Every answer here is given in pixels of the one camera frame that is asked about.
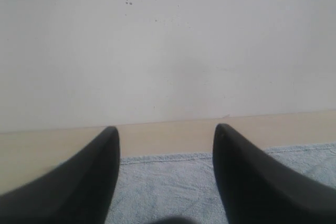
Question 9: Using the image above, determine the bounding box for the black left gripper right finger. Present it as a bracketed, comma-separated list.
[213, 124, 335, 223]

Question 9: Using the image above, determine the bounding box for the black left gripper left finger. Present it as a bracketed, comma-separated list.
[1, 126, 120, 223]

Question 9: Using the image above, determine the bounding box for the light blue fluffy towel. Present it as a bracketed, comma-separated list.
[106, 143, 335, 223]

